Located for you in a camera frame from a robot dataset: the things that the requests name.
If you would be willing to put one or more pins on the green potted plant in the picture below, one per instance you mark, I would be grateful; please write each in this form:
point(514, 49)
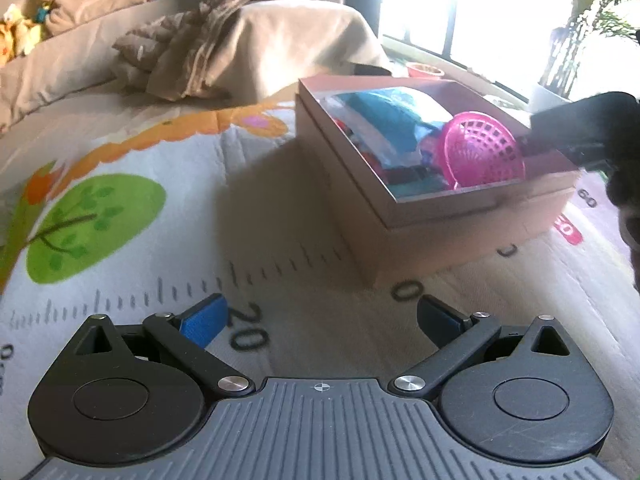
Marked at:
point(590, 20)

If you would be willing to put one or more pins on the black window frame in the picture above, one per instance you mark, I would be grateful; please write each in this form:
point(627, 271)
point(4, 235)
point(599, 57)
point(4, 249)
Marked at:
point(362, 0)

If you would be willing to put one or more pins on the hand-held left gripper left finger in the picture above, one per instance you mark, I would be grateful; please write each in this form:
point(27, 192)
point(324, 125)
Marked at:
point(206, 321)

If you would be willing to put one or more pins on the yellow plush toy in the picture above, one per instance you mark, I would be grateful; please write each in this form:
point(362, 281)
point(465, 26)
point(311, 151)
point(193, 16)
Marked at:
point(15, 30)

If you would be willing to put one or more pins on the pink cardboard box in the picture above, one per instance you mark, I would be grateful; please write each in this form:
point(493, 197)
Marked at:
point(450, 230)

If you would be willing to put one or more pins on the printed play mat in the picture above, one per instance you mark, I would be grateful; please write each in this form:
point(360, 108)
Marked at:
point(150, 270)

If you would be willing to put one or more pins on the pink plastic toy net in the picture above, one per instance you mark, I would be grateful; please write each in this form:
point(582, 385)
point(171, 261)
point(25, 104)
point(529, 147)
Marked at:
point(480, 150)

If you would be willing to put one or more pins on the beige pillow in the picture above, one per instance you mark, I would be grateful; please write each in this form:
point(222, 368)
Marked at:
point(100, 5)

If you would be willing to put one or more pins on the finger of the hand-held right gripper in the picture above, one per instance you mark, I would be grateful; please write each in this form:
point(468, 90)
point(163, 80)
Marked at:
point(575, 125)

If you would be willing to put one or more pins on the blue wet wipes pack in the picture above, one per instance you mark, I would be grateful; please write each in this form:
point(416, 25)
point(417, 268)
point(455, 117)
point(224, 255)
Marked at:
point(385, 120)

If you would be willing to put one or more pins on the beige bed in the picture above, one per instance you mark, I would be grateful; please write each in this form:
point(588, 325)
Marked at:
point(300, 40)

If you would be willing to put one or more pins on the red bowl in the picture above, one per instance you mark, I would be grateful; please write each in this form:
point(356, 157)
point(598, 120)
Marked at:
point(425, 71)

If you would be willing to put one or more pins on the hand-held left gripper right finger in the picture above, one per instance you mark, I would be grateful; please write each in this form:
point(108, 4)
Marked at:
point(436, 317)

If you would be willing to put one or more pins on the brown quilt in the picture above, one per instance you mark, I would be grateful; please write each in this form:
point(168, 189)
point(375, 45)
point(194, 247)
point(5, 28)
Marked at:
point(190, 45)

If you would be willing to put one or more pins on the white plant pot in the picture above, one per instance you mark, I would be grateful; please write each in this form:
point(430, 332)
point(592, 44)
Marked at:
point(547, 100)

